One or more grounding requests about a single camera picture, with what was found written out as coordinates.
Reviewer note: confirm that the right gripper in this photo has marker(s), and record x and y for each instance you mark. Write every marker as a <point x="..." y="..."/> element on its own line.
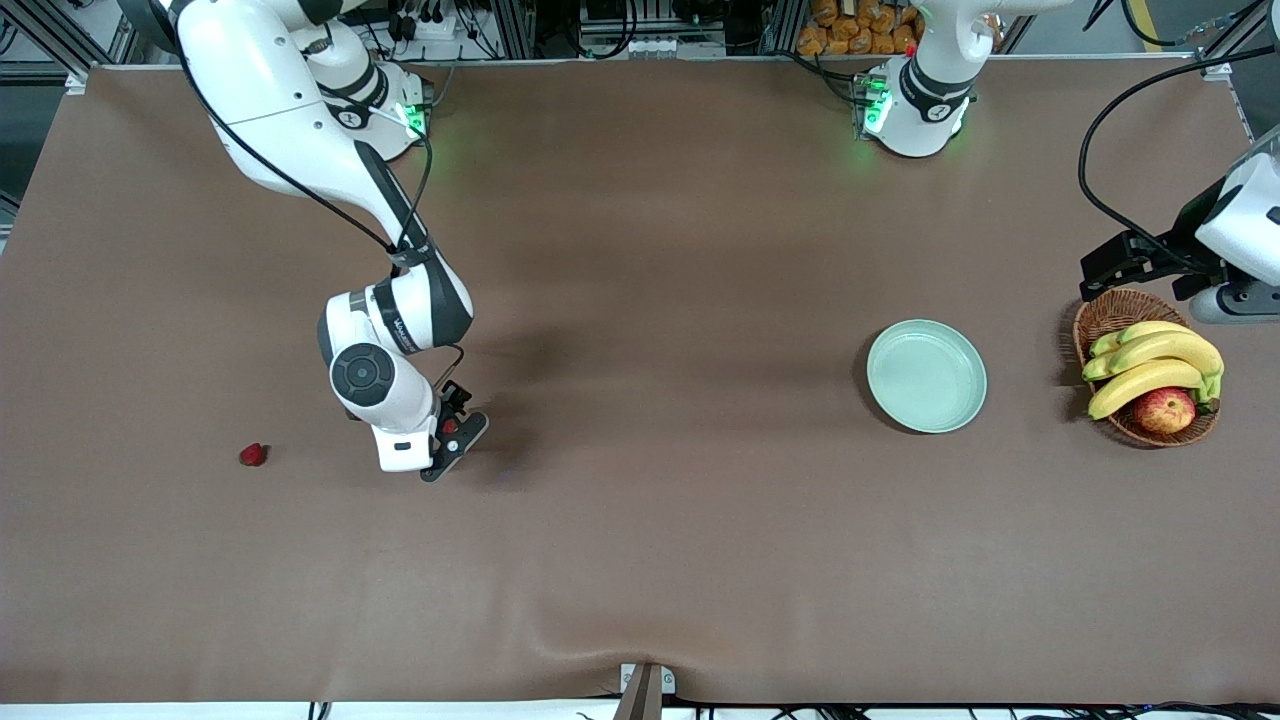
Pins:
<point x="451" y="402"/>

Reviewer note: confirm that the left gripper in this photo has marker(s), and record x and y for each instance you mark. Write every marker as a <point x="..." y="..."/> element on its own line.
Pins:
<point x="1189" y="238"/>

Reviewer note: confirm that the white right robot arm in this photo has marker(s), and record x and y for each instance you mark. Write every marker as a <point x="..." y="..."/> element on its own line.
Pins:
<point x="270" y="90"/>

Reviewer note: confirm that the light green round plate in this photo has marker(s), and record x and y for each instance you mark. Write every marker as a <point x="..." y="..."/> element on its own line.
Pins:
<point x="925" y="378"/>

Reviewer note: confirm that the brown wicker basket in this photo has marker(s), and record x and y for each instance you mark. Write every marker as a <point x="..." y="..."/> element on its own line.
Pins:
<point x="1120" y="310"/>

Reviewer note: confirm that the yellow banana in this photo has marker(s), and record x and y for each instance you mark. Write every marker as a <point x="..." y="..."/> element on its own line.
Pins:
<point x="1170" y="348"/>
<point x="1140" y="382"/>
<point x="1150" y="329"/>

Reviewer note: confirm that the red yellow apple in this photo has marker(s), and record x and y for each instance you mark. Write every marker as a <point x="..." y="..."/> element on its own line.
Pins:
<point x="1163" y="412"/>

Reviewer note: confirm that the brown table cloth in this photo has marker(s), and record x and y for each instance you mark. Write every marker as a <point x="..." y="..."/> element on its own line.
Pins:
<point x="640" y="250"/>

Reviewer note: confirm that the bag of orange bread rolls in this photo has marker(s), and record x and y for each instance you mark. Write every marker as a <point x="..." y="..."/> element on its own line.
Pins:
<point x="850" y="30"/>

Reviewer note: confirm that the white power strip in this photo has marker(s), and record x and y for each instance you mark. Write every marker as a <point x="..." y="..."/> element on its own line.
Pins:
<point x="430" y="25"/>

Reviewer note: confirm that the white connector block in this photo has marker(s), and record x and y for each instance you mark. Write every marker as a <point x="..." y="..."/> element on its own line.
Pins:
<point x="660" y="47"/>

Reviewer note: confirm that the silver corner bracket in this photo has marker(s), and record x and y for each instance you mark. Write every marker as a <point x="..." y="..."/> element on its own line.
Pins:
<point x="1215" y="68"/>
<point x="76" y="82"/>

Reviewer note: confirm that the aluminium frame strut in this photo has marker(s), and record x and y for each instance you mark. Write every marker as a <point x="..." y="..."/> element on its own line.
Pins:
<point x="55" y="35"/>
<point x="1235" y="30"/>

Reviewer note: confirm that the grey metal post bracket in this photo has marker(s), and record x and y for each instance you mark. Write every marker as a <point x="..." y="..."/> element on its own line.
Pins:
<point x="645" y="695"/>

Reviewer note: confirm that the aluminium frame post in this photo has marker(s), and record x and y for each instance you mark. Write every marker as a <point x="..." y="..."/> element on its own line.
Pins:
<point x="515" y="25"/>
<point x="780" y="25"/>

